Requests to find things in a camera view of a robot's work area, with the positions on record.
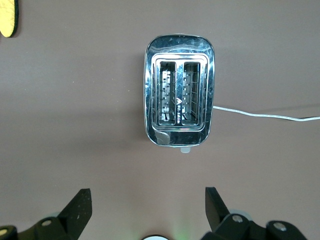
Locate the yellow quilted oven mitt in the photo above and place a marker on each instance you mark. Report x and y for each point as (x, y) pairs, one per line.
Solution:
(7, 17)

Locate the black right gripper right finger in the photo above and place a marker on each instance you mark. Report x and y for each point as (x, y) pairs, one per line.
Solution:
(220, 215)

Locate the white toaster with chrome top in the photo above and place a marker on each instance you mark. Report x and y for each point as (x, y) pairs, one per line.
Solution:
(178, 87)

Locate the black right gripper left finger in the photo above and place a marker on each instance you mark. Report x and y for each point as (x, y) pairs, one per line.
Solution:
(75, 215)

